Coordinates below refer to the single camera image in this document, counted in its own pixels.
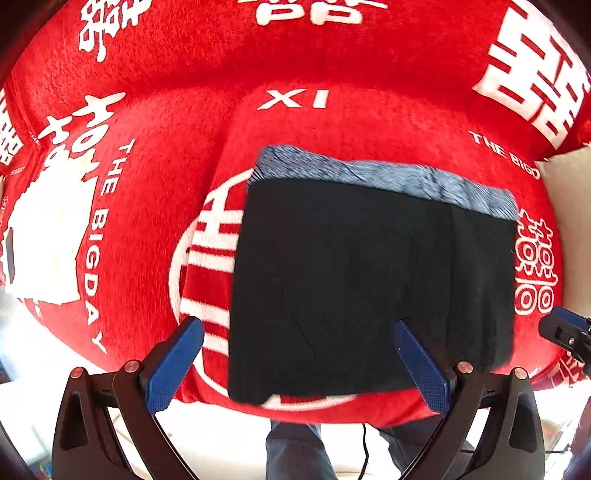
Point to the white pillow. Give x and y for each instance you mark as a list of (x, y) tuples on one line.
[(567, 180)]

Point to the black pants with grey waistband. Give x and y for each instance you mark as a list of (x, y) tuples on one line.
[(332, 252)]

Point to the red blanket with white characters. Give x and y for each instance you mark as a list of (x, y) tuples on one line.
[(130, 130)]

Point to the person's legs in jeans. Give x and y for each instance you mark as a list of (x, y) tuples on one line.
[(296, 451)]

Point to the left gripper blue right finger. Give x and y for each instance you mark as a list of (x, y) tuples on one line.
[(426, 365)]

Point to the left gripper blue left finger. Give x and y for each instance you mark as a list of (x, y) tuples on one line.
[(166, 365)]

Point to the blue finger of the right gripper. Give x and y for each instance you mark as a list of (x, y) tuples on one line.
[(578, 321)]

